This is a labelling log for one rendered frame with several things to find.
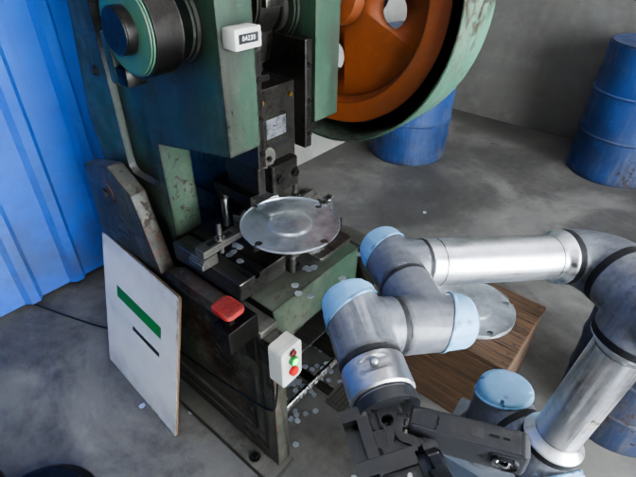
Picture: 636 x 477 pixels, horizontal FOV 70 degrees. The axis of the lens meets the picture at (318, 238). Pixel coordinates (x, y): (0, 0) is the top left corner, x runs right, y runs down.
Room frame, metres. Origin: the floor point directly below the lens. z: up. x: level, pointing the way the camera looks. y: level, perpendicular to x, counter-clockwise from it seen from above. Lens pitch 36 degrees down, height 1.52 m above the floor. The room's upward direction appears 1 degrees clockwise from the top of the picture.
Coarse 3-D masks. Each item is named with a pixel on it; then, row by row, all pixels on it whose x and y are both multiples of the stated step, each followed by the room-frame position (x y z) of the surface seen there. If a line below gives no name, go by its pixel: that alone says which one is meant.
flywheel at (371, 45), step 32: (352, 0) 1.39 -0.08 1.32; (384, 0) 1.40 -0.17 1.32; (416, 0) 1.30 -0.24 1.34; (448, 0) 1.21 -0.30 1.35; (352, 32) 1.43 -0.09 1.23; (384, 32) 1.36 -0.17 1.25; (416, 32) 1.30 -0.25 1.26; (448, 32) 1.21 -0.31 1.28; (352, 64) 1.43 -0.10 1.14; (384, 64) 1.35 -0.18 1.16; (416, 64) 1.25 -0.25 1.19; (352, 96) 1.42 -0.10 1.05; (384, 96) 1.31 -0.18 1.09; (416, 96) 1.31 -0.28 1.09
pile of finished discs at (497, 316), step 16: (448, 288) 1.30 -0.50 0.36; (464, 288) 1.30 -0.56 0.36; (480, 288) 1.30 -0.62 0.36; (480, 304) 1.21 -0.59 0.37; (496, 304) 1.22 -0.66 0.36; (512, 304) 1.21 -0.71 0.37; (480, 320) 1.14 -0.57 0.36; (496, 320) 1.14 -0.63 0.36; (512, 320) 1.14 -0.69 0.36; (480, 336) 1.06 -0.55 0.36; (496, 336) 1.07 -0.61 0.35
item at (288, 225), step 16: (272, 208) 1.18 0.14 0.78; (288, 208) 1.18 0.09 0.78; (304, 208) 1.18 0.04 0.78; (320, 208) 1.18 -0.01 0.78; (240, 224) 1.09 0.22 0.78; (256, 224) 1.09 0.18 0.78; (272, 224) 1.08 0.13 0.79; (288, 224) 1.08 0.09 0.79; (304, 224) 1.08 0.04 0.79; (320, 224) 1.09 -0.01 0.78; (336, 224) 1.10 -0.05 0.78; (256, 240) 1.01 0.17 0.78; (272, 240) 1.01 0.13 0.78; (288, 240) 1.01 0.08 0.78; (304, 240) 1.01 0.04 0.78
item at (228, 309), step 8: (224, 296) 0.81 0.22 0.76; (216, 304) 0.78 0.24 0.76; (224, 304) 0.78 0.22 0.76; (232, 304) 0.78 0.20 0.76; (240, 304) 0.78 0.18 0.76; (216, 312) 0.76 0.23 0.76; (224, 312) 0.76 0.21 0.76; (232, 312) 0.76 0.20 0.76; (240, 312) 0.76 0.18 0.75; (224, 320) 0.74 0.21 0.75; (232, 320) 0.74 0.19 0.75
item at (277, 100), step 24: (264, 72) 1.18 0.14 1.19; (264, 96) 1.10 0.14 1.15; (288, 96) 1.16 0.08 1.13; (264, 120) 1.09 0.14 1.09; (288, 120) 1.16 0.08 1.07; (288, 144) 1.16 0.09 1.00; (240, 168) 1.11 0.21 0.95; (264, 168) 1.09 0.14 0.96; (288, 168) 1.11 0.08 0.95; (264, 192) 1.08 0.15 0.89
